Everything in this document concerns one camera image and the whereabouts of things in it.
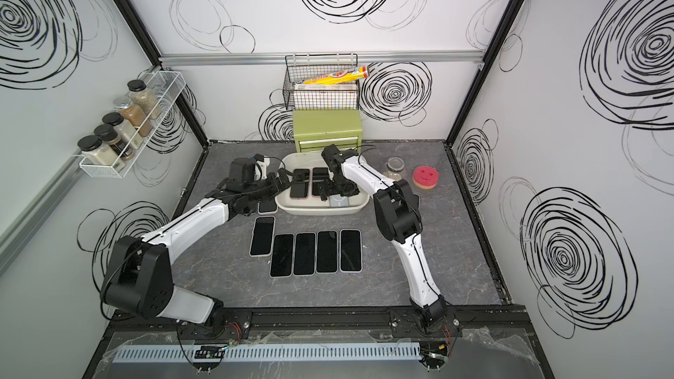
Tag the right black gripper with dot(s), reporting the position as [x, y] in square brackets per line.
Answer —
[352, 189]

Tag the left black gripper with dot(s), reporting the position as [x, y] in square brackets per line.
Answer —
[276, 187]

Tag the white plastic storage box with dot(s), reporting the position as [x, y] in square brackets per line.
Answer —
[313, 205]

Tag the phone table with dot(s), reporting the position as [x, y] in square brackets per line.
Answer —
[262, 236]

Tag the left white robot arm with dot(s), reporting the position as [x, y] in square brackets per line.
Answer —
[139, 278]

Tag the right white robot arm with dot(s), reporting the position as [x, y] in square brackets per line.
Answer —
[399, 221]

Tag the glass jar with powder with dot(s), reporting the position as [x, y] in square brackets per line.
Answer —
[395, 168]

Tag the green metal tool chest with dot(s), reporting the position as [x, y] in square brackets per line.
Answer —
[314, 130]

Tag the pink smiley sponge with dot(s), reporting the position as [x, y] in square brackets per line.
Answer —
[425, 177]

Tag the yellow snack package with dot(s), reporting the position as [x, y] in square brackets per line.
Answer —
[342, 77]

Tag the spice jar black lid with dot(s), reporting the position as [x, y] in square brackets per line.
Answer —
[112, 138]
[145, 98]
[126, 130]
[97, 151]

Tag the spice jar silver lid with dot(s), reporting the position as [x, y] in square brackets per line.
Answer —
[134, 114]

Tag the black wire basket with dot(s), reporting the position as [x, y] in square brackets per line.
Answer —
[300, 68]

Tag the aluminium wall rail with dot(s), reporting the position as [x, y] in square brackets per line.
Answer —
[172, 60]

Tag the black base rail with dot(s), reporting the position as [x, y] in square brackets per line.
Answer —
[396, 321]

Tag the clear wall spice rack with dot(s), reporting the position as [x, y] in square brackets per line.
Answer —
[152, 161]

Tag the white slotted cable duct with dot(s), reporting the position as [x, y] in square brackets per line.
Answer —
[406, 351]

